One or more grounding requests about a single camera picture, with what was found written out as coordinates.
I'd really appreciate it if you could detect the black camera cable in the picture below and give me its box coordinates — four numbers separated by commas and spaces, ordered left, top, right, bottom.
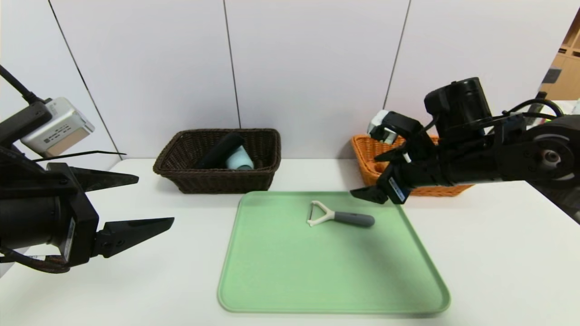
0, 65, 48, 107
502, 99, 566, 122

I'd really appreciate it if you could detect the black left camera cable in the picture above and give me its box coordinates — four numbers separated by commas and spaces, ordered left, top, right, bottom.
0, 65, 48, 107

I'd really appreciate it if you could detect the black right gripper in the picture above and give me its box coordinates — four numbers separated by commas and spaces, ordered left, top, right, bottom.
349, 144, 446, 205

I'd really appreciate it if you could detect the orange wicker basket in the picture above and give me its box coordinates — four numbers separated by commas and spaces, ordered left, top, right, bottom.
351, 134, 474, 197

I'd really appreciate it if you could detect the black glasses case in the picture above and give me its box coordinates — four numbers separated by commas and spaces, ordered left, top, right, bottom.
194, 132, 246, 170

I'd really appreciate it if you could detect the white peeler with grey handle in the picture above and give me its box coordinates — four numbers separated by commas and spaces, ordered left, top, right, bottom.
306, 201, 376, 228

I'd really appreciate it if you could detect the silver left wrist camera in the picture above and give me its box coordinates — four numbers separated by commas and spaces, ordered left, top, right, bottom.
20, 97, 96, 158

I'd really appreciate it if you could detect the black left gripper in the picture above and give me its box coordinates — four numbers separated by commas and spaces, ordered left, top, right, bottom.
0, 162, 175, 267

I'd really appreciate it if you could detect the light green plastic tray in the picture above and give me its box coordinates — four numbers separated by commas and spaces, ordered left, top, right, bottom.
217, 191, 451, 315

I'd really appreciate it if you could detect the blue-grey plastic cup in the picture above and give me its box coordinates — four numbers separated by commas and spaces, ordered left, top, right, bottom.
226, 146, 254, 171

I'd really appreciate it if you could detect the black right camera cable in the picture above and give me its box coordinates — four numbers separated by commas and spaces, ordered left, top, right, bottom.
502, 99, 566, 122

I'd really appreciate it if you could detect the dark brown wicker basket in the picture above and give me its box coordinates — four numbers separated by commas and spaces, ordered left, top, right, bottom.
153, 129, 282, 194

